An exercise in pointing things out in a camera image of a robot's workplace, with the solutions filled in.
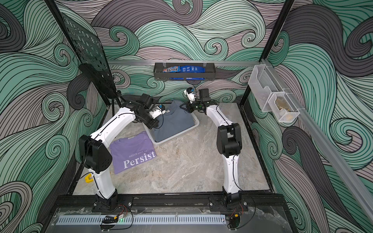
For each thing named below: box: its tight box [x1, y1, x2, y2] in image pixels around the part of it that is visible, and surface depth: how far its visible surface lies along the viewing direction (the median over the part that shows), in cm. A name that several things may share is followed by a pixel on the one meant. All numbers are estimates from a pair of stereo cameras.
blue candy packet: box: [162, 65, 206, 73], surface depth 94 cm
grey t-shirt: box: [153, 99, 196, 142], surface depth 94 cm
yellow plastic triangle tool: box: [84, 173, 94, 184], surface depth 82 cm
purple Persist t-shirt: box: [110, 131, 157, 175], surface depth 92 cm
